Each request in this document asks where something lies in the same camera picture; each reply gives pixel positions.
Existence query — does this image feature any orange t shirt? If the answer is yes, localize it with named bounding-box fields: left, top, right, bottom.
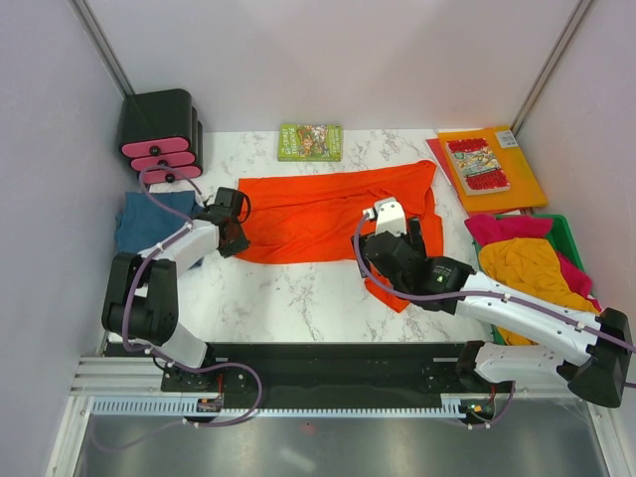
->
left=233, top=159, right=444, bottom=314

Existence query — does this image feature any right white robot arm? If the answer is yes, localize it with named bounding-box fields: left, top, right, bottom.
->
left=351, top=209, right=635, bottom=408

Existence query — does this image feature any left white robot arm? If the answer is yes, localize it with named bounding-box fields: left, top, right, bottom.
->
left=101, top=188, right=251, bottom=391

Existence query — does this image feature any magenta t shirt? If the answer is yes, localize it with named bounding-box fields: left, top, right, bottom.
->
left=465, top=215, right=601, bottom=311

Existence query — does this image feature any blue folded t shirt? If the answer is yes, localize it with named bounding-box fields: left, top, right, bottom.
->
left=114, top=191, right=203, bottom=254

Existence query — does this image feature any red comic book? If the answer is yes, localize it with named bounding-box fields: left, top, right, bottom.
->
left=445, top=138, right=511, bottom=196

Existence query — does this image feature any red folder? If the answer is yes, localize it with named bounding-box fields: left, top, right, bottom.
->
left=426, top=138, right=457, bottom=190

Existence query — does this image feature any yellow t shirt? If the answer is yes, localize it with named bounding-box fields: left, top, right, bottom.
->
left=477, top=238, right=602, bottom=347

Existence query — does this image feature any green paperback book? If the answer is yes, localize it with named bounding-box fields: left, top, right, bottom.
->
left=277, top=124, right=344, bottom=162

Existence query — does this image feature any orange folder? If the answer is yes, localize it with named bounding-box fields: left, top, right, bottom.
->
left=437, top=126, right=548, bottom=215

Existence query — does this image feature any black pink drawer unit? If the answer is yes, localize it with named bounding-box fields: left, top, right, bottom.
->
left=116, top=88, right=204, bottom=185

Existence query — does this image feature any green plastic bin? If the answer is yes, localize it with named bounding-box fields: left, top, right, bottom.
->
left=471, top=213, right=592, bottom=344

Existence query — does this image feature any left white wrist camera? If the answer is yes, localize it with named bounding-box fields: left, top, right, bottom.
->
left=363, top=197, right=406, bottom=237

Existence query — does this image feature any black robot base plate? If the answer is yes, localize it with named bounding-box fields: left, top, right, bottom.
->
left=161, top=343, right=511, bottom=410

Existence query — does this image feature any white slotted cable duct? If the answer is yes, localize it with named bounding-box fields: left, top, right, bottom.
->
left=90, top=397, right=466, bottom=418

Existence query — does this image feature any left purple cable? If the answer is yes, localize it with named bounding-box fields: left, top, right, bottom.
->
left=91, top=166, right=264, bottom=452

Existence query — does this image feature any purple cable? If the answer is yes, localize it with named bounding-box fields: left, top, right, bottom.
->
left=91, top=166, right=264, bottom=452
left=351, top=208, right=636, bottom=431

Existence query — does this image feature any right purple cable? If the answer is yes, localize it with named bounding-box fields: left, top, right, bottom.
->
left=351, top=208, right=636, bottom=431

